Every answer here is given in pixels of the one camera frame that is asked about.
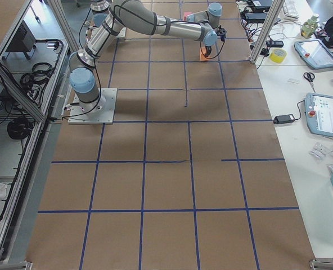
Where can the teach pendant near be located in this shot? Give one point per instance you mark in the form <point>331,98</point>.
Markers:
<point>319,114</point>

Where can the teach pendant far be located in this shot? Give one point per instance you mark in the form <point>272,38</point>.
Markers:
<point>314,53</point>

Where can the pink foam cube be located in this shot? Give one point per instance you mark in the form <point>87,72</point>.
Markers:
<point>187,14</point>

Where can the teach pendant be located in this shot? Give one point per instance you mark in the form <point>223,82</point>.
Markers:
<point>314,53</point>
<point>319,114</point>

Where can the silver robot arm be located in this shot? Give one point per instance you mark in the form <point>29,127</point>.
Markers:
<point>202,26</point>

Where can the black scissors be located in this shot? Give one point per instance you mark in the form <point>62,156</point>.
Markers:
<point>309,76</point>

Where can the aluminium frame post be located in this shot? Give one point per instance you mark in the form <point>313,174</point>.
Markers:
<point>266,28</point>

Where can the black power adapter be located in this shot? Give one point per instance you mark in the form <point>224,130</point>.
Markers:
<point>284,119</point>

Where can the orange foam cube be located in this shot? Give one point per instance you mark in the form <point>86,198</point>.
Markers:
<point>202,56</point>

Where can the yellow tape roll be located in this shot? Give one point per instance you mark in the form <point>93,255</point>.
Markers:
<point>278,55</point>

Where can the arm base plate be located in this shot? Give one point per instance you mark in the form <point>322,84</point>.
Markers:
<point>98,112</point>

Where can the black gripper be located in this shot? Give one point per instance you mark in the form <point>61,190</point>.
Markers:
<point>208,50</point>

